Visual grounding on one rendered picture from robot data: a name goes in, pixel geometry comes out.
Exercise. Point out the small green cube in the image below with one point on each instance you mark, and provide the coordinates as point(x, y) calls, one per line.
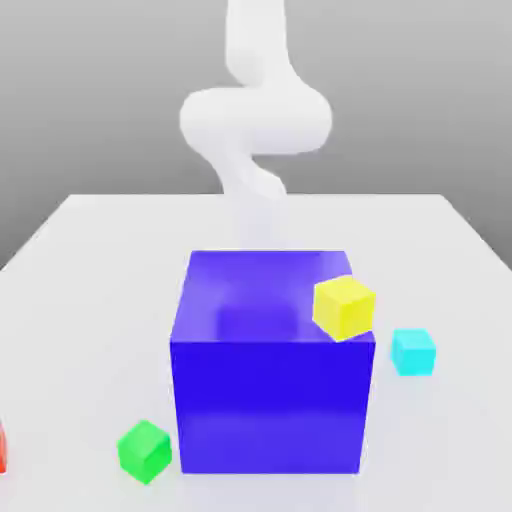
point(144, 452)

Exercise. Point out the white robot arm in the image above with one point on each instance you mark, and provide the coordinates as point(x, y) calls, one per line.
point(256, 116)

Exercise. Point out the small yellow cube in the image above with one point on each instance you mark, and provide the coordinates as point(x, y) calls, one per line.
point(344, 308)

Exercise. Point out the small red cube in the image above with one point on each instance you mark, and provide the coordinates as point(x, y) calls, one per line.
point(1, 452)

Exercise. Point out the large blue box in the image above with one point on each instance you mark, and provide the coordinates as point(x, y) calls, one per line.
point(268, 400)

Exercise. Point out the small cyan cube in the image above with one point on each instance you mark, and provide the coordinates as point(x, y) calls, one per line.
point(414, 352)

